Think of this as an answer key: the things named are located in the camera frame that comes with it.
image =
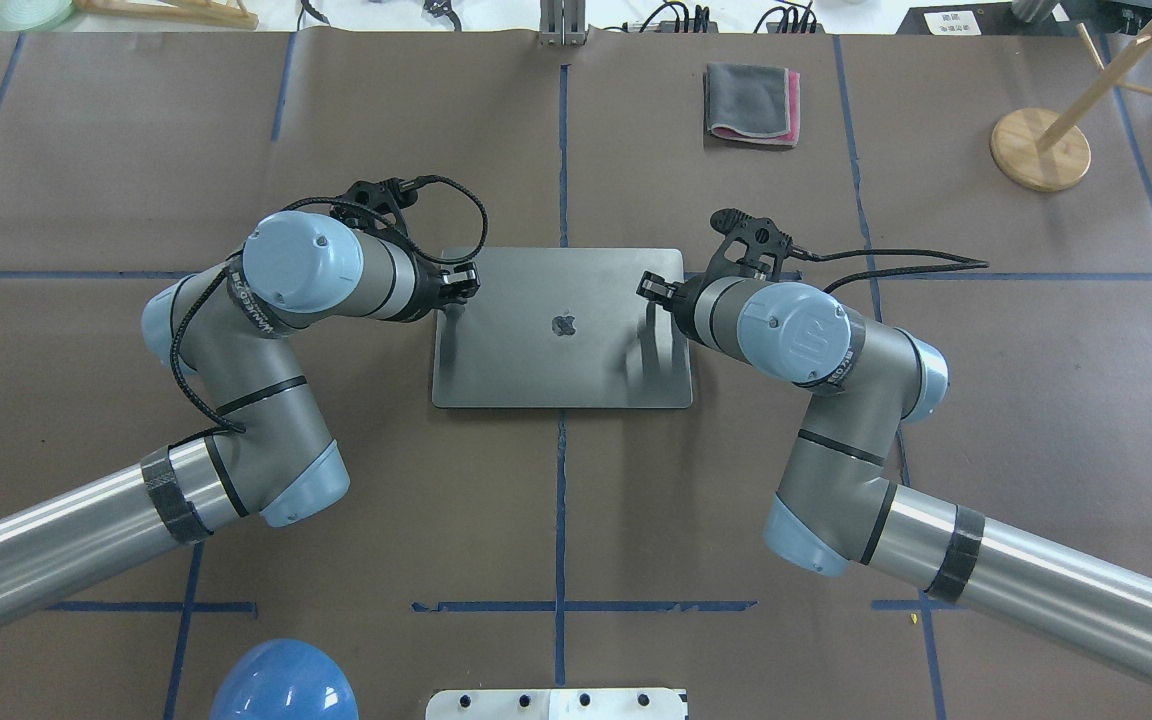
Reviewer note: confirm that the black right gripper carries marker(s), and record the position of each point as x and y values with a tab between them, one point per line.
680	294

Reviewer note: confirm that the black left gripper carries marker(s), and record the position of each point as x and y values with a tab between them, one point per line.
429	287

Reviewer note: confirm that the grey laptop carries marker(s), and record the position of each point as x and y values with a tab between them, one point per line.
565	329

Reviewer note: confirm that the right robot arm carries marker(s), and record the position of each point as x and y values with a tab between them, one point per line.
833	507

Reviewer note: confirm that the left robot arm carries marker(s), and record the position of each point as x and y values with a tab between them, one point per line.
226	335

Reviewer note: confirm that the grey and pink folded cloth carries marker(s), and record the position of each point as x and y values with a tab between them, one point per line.
753	104

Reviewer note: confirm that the wooden dish rack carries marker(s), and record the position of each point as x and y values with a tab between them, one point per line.
224	14

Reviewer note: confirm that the wooden mug tree stand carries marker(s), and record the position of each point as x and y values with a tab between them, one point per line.
1043	150

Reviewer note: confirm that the blue desk lamp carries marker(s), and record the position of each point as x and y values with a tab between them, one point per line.
285	679

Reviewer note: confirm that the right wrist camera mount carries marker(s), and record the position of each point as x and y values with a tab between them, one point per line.
751	247

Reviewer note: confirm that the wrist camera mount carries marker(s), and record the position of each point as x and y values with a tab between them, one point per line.
377	208
751	247

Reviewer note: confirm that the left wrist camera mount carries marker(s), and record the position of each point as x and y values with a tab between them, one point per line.
377	208

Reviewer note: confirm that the aluminium frame post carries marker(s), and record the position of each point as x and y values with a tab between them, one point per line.
563	23

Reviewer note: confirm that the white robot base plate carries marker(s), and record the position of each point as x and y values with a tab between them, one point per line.
560	703

